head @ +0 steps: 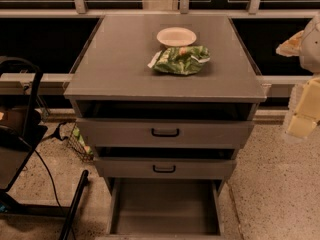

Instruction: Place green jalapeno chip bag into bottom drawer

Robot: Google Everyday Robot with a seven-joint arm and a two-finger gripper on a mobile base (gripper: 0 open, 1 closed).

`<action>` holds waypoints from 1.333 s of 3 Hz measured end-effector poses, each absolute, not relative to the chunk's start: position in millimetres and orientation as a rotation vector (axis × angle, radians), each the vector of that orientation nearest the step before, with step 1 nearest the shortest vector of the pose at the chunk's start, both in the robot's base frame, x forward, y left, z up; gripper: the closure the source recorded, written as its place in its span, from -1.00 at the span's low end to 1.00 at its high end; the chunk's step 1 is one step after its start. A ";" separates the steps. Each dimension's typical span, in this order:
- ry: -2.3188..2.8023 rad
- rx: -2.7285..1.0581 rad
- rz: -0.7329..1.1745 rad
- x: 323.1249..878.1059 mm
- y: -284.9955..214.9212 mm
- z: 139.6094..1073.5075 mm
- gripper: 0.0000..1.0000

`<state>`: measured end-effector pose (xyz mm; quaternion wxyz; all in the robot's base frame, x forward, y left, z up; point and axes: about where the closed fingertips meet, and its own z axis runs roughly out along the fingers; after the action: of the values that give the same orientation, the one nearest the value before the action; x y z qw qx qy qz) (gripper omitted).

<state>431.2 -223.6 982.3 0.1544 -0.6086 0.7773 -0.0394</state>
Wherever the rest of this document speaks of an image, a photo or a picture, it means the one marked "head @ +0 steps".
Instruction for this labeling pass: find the black middle drawer handle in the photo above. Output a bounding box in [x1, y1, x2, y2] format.
[152, 165, 176, 174]

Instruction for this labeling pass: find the black cart stand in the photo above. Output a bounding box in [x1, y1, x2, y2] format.
[0, 56, 89, 240]

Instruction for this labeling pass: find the grey top drawer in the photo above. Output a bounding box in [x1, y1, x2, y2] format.
[77, 101, 253, 149]

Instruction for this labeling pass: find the black top drawer handle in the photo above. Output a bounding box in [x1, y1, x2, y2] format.
[151, 128, 180, 138]

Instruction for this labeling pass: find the black drawer handle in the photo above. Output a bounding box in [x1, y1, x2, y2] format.
[152, 165, 176, 174]
[151, 128, 180, 138]

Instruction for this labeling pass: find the grey drawer cabinet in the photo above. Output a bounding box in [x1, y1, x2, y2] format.
[63, 13, 268, 196]

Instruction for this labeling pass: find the grey middle drawer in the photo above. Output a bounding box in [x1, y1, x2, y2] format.
[94, 148, 236, 180]

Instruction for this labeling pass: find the wire basket with bags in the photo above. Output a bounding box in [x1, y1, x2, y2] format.
[67, 125, 94, 162]

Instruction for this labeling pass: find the black cable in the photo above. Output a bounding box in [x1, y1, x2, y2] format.
[34, 121, 78, 240]

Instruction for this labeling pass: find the grey drawer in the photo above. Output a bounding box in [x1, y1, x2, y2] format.
[94, 148, 236, 180]
[77, 101, 253, 149]
[106, 179, 225, 240]

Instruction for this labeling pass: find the grey bottom drawer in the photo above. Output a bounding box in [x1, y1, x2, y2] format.
[106, 179, 225, 240]

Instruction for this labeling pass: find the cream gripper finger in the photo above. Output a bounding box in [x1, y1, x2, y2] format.
[276, 30, 304, 57]
[286, 77, 320, 139]

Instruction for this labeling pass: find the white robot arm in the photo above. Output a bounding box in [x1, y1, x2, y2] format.
[276, 14, 320, 142]

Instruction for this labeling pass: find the white paper bowl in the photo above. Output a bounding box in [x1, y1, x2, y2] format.
[157, 27, 197, 47]

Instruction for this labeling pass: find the green jalapeno chip bag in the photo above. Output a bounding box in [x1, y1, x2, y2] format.
[148, 46, 210, 76]

